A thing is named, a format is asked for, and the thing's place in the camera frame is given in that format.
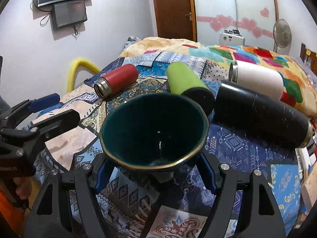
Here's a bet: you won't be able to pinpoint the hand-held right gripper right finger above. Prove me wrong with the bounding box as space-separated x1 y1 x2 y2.
196 151 291 238

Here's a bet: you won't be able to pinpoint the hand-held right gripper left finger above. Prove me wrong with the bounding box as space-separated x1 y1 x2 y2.
25 152 117 238

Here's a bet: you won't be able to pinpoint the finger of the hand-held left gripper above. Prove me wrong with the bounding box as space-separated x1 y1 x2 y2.
24 108 81 152
10 93 61 122

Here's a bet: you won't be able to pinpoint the dark teal gold-rimmed cup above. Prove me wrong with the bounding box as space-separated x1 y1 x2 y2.
99 93 210 187

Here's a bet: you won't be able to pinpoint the person's left hand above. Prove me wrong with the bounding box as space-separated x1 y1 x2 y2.
13 176 32 202

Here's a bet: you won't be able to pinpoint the blue patterned blanket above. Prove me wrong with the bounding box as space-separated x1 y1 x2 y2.
25 51 303 238

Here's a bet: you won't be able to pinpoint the yellow foam tube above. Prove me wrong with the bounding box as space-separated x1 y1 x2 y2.
66 58 101 94

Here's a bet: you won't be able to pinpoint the red steel bottle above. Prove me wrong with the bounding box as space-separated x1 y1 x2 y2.
94 64 139 99

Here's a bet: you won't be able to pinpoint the black steel bottle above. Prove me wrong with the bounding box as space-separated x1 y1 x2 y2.
213 80 314 150

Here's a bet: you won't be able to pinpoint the white box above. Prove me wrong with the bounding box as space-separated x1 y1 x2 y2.
295 147 313 174

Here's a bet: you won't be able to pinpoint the green and black bottle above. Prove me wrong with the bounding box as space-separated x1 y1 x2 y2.
166 61 215 116

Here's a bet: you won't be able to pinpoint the cardboard box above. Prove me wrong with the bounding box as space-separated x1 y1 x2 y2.
301 164 317 210

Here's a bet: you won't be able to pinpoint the white steel bottle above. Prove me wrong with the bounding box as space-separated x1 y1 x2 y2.
228 60 284 101

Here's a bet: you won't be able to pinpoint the yellow colourful patch quilt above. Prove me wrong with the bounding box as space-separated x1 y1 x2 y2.
119 37 317 117

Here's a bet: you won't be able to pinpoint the white box appliance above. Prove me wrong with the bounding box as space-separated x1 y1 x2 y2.
219 30 246 46

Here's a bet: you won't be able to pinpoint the pink heart stickers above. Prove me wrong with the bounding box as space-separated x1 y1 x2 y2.
197 8 274 39

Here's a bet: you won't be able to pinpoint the standing fan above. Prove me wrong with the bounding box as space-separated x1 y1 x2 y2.
273 19 292 53

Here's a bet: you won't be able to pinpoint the brown wooden door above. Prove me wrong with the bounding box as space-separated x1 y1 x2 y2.
150 0 198 41

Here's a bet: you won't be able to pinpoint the frosted sliding wardrobe door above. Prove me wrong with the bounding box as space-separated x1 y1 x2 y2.
192 0 281 45

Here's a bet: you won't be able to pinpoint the black looped cable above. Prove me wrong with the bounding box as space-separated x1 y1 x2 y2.
40 12 54 27

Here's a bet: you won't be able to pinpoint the small black wall monitor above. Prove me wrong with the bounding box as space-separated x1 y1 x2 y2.
51 0 89 31

